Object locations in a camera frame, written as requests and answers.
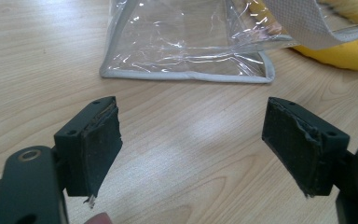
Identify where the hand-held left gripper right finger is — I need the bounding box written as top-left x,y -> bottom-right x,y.
261,96 -> 351,198

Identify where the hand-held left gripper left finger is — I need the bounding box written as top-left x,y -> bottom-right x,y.
53,95 -> 124,209

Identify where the yellow plush toy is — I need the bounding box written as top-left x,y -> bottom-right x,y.
249,0 -> 358,72

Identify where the clear plastic bag grey trim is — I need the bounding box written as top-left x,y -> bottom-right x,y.
99,0 -> 358,84

